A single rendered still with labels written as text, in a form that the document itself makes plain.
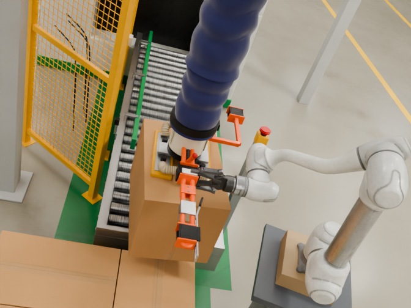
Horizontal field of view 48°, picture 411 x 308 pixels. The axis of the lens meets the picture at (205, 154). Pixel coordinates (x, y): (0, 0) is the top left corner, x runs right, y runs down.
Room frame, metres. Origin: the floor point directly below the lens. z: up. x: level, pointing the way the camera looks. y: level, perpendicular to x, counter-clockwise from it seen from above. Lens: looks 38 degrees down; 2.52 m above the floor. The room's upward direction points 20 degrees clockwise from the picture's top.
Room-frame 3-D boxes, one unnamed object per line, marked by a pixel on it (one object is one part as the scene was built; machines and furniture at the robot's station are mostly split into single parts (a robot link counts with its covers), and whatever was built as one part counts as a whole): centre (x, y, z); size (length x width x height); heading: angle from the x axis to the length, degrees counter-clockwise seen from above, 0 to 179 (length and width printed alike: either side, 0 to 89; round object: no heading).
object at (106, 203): (2.72, 0.66, 0.50); 2.31 x 0.05 x 0.19; 14
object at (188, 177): (1.53, 0.04, 1.20); 0.10 x 0.08 x 0.06; 104
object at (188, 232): (1.19, -0.04, 1.21); 0.08 x 0.07 x 0.05; 14
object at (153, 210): (1.77, 0.09, 0.87); 0.60 x 0.40 x 0.40; 19
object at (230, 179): (1.56, -0.11, 1.20); 0.09 x 0.07 x 0.08; 104
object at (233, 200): (2.35, -0.28, 0.50); 0.07 x 0.07 x 1.00; 14
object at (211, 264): (1.67, 0.06, 0.48); 0.70 x 0.03 x 0.15; 104
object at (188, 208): (1.32, -0.01, 1.20); 0.07 x 0.07 x 0.04; 14
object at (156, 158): (1.75, 0.19, 1.09); 0.34 x 0.10 x 0.05; 14
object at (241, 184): (1.57, -0.19, 1.20); 0.09 x 0.06 x 0.09; 14
